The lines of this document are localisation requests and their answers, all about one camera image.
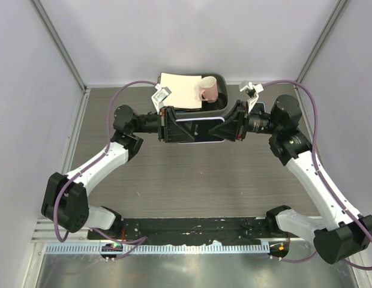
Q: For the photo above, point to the pink mug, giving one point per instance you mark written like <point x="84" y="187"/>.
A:
<point x="208" y="90"/>

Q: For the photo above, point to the phone in blue case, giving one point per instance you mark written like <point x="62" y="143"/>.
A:
<point x="259" y="108"/>

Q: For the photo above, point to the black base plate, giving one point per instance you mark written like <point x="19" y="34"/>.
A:
<point x="199" y="231"/>

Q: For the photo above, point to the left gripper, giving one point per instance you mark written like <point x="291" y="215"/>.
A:
<point x="168" y="130"/>

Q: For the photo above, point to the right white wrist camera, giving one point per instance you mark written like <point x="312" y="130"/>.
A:
<point x="253" y="91"/>

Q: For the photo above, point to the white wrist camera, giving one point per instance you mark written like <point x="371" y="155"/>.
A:
<point x="159" y="96"/>
<point x="253" y="91"/>

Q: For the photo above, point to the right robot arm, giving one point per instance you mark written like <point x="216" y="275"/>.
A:
<point x="342" y="230"/>

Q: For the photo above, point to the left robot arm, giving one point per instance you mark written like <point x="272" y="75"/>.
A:
<point x="66" y="197"/>

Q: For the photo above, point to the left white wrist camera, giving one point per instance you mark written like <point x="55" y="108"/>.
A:
<point x="159" y="96"/>

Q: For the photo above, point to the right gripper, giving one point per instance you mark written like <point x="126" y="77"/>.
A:
<point x="235" y="125"/>

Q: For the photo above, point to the slotted cable duct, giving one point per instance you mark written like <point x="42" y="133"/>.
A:
<point x="104" y="248"/>

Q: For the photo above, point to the cream notebook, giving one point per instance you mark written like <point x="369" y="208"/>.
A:
<point x="184" y="91"/>

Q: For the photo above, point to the phone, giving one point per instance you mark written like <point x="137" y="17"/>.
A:
<point x="199" y="129"/>
<point x="259" y="108"/>

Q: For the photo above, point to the dark green tray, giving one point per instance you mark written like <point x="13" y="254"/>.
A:
<point x="208" y="109"/>

